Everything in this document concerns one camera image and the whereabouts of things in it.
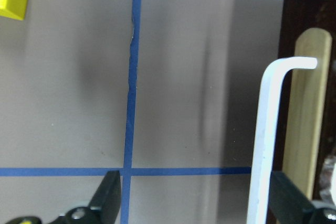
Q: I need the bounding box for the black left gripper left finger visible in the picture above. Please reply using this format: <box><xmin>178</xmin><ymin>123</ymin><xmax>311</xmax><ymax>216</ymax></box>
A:
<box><xmin>88</xmin><ymin>171</ymin><xmax>121</xmax><ymax>224</ymax></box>

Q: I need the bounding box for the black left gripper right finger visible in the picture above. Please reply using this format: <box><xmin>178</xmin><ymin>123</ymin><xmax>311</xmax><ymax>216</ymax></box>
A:
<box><xmin>268</xmin><ymin>171</ymin><xmax>315</xmax><ymax>224</ymax></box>

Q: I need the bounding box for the dark wooden drawer box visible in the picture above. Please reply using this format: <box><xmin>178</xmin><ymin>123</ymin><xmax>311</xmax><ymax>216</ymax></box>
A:
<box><xmin>278</xmin><ymin>0</ymin><xmax>335</xmax><ymax>173</ymax></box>

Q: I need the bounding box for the white drawer handle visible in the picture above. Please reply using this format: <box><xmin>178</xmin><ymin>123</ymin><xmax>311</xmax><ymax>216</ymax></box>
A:
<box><xmin>246</xmin><ymin>57</ymin><xmax>318</xmax><ymax>223</ymax></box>

